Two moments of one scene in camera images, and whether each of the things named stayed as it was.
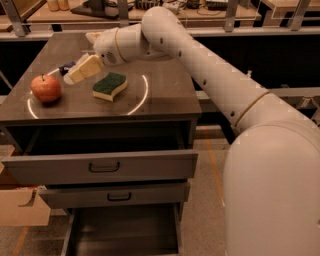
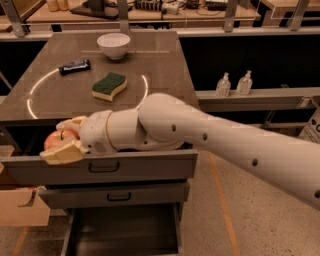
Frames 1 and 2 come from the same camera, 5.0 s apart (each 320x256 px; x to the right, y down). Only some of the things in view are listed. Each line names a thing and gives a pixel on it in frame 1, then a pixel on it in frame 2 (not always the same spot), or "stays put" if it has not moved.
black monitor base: (98, 8) stays put
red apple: (46, 88) → (60, 138)
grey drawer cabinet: (113, 145) stays put
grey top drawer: (57, 152) stays put
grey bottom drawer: (125, 230) stays put
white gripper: (105, 47) → (94, 131)
